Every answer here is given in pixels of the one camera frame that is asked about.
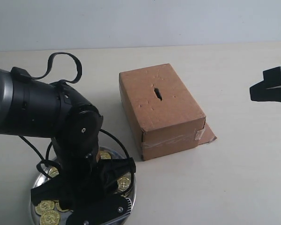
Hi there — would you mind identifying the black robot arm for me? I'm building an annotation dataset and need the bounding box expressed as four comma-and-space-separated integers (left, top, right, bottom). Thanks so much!
0, 64, 214, 211

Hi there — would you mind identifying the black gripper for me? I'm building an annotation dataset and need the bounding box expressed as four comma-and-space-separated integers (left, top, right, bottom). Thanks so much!
30, 132, 136, 210

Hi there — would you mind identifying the round steel plate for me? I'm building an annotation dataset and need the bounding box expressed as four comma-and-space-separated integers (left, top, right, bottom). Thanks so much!
29, 146, 136, 225

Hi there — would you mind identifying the brown cardboard slotted box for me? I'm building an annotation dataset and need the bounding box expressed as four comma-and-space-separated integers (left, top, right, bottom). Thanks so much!
118, 63, 217, 161

